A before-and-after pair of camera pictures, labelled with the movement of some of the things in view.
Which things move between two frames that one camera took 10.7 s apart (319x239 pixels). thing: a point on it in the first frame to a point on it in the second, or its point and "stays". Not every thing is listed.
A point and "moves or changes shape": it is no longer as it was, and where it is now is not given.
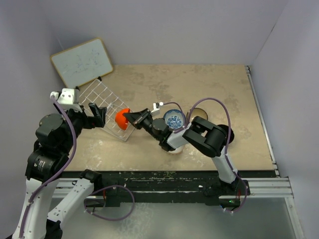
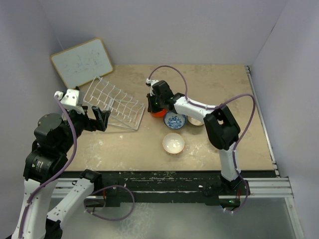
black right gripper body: x=146 y=122 to x=156 y=103
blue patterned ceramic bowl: x=174 y=118 stays
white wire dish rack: x=99 y=93 moves or changes shape
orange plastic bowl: x=121 y=120 to x=160 y=114
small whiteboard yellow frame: x=82 y=62 stays
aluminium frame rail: x=270 y=189 stays
